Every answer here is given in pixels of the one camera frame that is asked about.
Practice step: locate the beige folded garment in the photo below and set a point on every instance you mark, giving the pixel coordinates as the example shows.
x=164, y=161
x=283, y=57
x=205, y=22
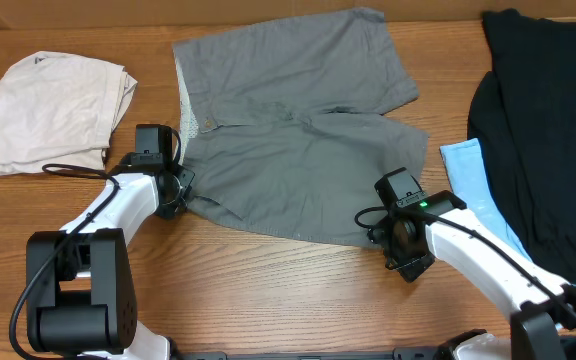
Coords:
x=60, y=108

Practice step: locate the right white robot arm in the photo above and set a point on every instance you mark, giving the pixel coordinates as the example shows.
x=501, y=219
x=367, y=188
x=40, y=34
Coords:
x=419, y=229

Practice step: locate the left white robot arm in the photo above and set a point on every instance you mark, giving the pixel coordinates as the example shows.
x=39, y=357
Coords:
x=79, y=301

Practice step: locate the grey shorts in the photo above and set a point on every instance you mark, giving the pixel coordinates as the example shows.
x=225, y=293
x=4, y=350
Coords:
x=287, y=123

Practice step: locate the cardboard backboard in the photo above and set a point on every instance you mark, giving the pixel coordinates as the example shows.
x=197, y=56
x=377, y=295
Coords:
x=60, y=14

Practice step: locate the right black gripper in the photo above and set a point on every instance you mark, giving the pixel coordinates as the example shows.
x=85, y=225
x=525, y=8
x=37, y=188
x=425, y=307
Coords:
x=413, y=268

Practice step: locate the black garment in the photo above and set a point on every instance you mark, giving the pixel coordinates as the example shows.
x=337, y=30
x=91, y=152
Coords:
x=524, y=115

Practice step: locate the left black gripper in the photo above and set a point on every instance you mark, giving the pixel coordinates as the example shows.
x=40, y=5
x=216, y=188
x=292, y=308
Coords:
x=171, y=209

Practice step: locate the light blue garment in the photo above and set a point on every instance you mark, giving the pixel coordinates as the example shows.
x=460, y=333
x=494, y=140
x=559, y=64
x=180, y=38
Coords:
x=478, y=190

